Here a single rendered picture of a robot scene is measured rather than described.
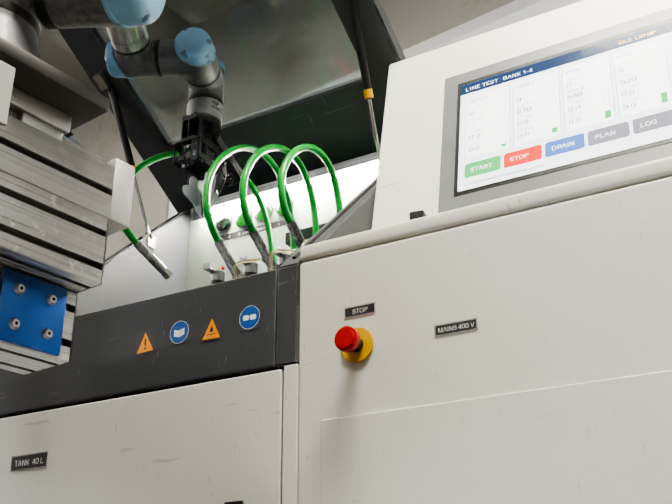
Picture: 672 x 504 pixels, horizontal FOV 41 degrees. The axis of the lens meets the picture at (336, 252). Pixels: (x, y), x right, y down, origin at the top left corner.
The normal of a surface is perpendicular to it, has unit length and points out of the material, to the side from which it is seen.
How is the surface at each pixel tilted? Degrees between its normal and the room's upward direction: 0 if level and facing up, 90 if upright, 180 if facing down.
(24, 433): 90
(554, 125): 76
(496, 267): 90
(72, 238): 90
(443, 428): 90
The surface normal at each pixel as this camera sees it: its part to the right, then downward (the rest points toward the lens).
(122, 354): -0.49, -0.36
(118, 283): 0.87, -0.21
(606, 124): -0.47, -0.56
